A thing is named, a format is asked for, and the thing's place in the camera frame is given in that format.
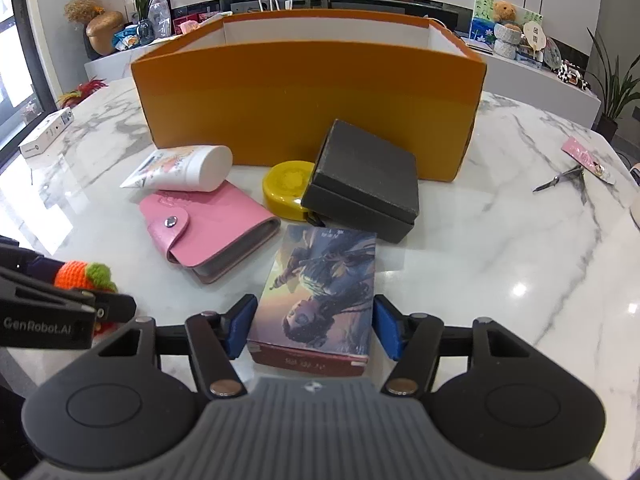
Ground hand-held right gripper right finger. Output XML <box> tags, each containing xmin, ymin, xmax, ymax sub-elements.
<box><xmin>372</xmin><ymin>294</ymin><xmax>531</xmax><ymax>398</ymax></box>

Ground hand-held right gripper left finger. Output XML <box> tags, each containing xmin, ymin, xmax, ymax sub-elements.
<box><xmin>97</xmin><ymin>294</ymin><xmax>258</xmax><ymax>400</ymax></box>

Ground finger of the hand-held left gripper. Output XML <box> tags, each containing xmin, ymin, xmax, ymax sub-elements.
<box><xmin>0</xmin><ymin>234</ymin><xmax>57</xmax><ymax>287</ymax></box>
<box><xmin>0</xmin><ymin>265</ymin><xmax>137</xmax><ymax>323</ymax></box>

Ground orange crochet carrot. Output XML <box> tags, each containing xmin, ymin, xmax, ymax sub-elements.
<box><xmin>52</xmin><ymin>260</ymin><xmax>119</xmax><ymax>337</ymax></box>

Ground illustrated book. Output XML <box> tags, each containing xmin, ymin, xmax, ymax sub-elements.
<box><xmin>246</xmin><ymin>225</ymin><xmax>378</xmax><ymax>377</ymax></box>

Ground pink card wallet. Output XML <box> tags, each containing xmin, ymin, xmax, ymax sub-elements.
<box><xmin>138</xmin><ymin>180</ymin><xmax>281</xmax><ymax>285</ymax></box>

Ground yellow tape measure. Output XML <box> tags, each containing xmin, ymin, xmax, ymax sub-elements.
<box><xmin>262</xmin><ymin>160</ymin><xmax>326</xmax><ymax>226</ymax></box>

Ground white hand cream tube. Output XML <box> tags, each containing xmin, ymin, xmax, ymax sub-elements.
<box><xmin>120</xmin><ymin>145</ymin><xmax>234</xmax><ymax>193</ymax></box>

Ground dark grey gift box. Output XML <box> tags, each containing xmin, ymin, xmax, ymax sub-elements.
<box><xmin>301</xmin><ymin>119</ymin><xmax>420</xmax><ymax>244</ymax></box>

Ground orange cardboard box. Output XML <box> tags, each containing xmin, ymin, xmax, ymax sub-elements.
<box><xmin>131</xmin><ymin>9</ymin><xmax>488</xmax><ymax>183</ymax></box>

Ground white product box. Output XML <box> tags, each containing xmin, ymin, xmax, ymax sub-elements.
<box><xmin>18</xmin><ymin>108</ymin><xmax>74</xmax><ymax>160</ymax></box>

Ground red green feather decoration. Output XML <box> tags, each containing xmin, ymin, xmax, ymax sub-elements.
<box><xmin>56</xmin><ymin>77</ymin><xmax>108</xmax><ymax>109</ymax></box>

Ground small scissors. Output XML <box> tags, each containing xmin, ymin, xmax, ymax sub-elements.
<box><xmin>532</xmin><ymin>165</ymin><xmax>587</xmax><ymax>193</ymax></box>

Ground gold vase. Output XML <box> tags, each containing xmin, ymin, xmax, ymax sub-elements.
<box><xmin>86</xmin><ymin>10</ymin><xmax>125</xmax><ymax>56</ymax></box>

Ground snack packets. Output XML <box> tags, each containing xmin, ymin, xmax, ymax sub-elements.
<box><xmin>114</xmin><ymin>25</ymin><xmax>138</xmax><ymax>51</ymax></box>

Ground dried flower bunch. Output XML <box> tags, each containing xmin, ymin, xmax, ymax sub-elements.
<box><xmin>64</xmin><ymin>0</ymin><xmax>105</xmax><ymax>23</ymax></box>

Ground pink packet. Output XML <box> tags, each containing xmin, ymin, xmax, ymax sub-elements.
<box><xmin>561</xmin><ymin>137</ymin><xmax>617</xmax><ymax>184</ymax></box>

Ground green plant in glass vase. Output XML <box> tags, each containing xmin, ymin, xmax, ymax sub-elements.
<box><xmin>127</xmin><ymin>0</ymin><xmax>181</xmax><ymax>43</ymax></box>

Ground black framed picture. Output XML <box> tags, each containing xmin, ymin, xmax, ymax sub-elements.
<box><xmin>150</xmin><ymin>0</ymin><xmax>173</xmax><ymax>38</ymax></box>

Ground black white cow figure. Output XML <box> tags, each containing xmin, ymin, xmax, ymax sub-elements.
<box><xmin>556</xmin><ymin>60</ymin><xmax>593</xmax><ymax>92</ymax></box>

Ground decorative plate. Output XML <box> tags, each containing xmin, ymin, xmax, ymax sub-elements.
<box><xmin>542</xmin><ymin>35</ymin><xmax>566</xmax><ymax>70</ymax></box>

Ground flower painting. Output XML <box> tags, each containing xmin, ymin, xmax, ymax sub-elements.
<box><xmin>470</xmin><ymin>0</ymin><xmax>543</xmax><ymax>46</ymax></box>

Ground round paper fan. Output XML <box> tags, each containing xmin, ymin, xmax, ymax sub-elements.
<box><xmin>522</xmin><ymin>21</ymin><xmax>547</xmax><ymax>56</ymax></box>

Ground potted green plant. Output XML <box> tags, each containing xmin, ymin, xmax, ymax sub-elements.
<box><xmin>585</xmin><ymin>27</ymin><xmax>640</xmax><ymax>141</ymax></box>

